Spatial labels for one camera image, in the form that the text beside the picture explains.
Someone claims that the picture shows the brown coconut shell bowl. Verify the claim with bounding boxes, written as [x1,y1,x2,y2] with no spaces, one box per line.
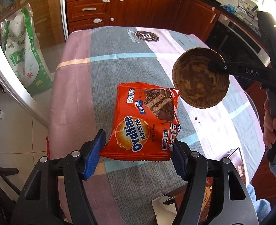
[172,47,230,109]

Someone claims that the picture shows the orange Ovaltine snack packet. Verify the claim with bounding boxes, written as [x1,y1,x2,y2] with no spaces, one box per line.
[100,82,181,161]

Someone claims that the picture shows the wooden kitchen cabinets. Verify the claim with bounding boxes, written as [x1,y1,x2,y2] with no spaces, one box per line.
[65,0,221,41]

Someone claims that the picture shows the right hand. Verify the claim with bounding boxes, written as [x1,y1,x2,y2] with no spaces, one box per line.
[263,100,276,149]

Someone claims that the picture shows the black built-in oven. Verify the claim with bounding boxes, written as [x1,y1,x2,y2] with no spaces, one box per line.
[205,14,270,67]

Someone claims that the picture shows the dish drying rack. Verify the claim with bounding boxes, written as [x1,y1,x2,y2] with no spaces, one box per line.
[234,0,259,19]

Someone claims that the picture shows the green white rice sack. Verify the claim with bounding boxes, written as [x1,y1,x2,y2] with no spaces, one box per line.
[0,4,53,95]

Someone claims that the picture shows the glass sliding door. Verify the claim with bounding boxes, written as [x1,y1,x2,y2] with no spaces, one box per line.
[0,0,68,127]

